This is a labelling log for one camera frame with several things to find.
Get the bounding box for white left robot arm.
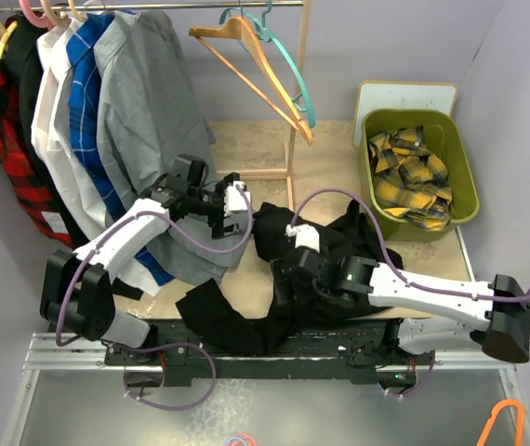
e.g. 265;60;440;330
40;154;253;364

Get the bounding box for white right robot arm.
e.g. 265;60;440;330
271;247;530;364

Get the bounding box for grey hanging shirt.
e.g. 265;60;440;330
93;10;245;285

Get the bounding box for teal plastic hanger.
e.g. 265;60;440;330
219;1;315;142

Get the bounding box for yellow plaid shirt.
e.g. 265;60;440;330
367;126;453;231

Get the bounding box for white hanging shirt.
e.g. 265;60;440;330
30;18;162;297

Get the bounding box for wooden hanger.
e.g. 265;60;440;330
188;16;315;147

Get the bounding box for blue checked hanging shirt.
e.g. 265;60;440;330
65;12;176;287

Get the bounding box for light wooden hanger hook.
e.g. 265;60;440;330
67;0;87;22

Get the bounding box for beige wooden hanger hook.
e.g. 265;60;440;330
40;0;71;27

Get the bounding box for orange plastic hanger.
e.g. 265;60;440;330
474;399;525;446

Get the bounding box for red black plaid shirt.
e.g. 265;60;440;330
0;61;73;248

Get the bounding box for pink hanger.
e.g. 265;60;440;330
19;0;54;30

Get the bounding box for yellow hanger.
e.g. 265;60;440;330
0;20;20;59

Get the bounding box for olive green plastic bin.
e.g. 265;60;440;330
358;109;480;242

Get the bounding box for red blue hangers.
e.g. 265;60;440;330
223;432;258;446

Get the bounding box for white board behind bin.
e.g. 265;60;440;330
352;80;458;149

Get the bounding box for black hanging garment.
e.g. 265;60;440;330
2;15;88;248

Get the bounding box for wooden clothes rack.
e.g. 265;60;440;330
0;1;315;208

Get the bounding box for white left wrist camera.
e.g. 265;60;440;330
224;180;252;216

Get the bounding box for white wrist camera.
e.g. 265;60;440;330
285;224;320;253
224;180;252;216

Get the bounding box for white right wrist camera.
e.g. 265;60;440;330
285;224;320;253

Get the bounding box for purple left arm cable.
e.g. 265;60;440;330
54;188;253;348

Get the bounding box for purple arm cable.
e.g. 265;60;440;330
290;188;530;303
54;188;253;348

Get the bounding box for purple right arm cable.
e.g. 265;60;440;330
290;188;530;303

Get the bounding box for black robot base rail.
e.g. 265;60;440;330
105;319;433;388

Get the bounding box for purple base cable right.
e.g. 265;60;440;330
383;352;438;401

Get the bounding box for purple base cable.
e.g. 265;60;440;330
123;342;218;412
383;352;438;401

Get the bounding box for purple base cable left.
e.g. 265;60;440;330
123;342;218;412

